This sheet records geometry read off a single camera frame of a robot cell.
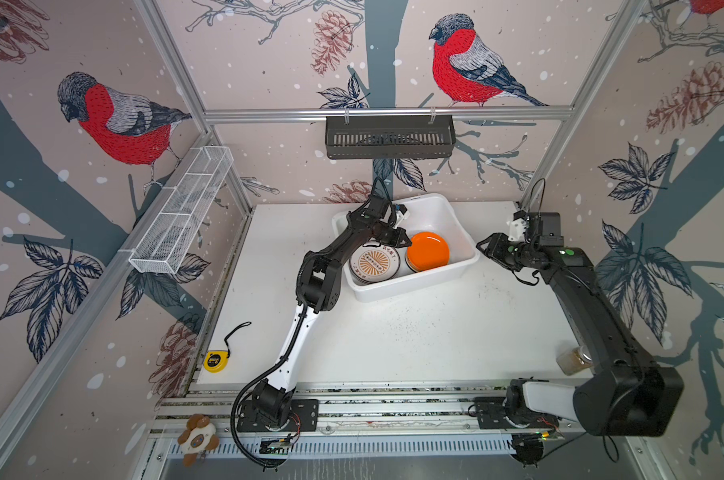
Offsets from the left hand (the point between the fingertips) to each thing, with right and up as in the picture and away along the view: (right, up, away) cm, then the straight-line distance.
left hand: (411, 242), depth 100 cm
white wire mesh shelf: (-65, +2, -28) cm, 70 cm away
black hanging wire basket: (-7, +37, +5) cm, 38 cm away
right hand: (+16, -1, -20) cm, 26 cm away
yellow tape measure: (-57, -33, -19) cm, 68 cm away
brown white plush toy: (-54, -45, -32) cm, 77 cm away
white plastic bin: (+7, +11, +6) cm, 14 cm away
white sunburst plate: (-13, -8, +1) cm, 15 cm away
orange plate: (+6, -3, +1) cm, 6 cm away
